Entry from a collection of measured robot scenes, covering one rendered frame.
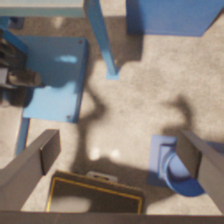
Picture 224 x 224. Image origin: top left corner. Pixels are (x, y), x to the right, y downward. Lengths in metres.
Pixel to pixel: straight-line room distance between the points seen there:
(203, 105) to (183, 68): 0.39
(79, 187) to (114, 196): 0.26
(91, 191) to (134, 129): 0.64
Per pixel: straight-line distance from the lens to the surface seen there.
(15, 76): 1.28
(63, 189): 1.31
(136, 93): 1.51
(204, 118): 1.60
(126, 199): 1.23
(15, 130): 1.69
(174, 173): 1.39
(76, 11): 0.59
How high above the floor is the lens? 1.46
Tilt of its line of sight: 79 degrees down
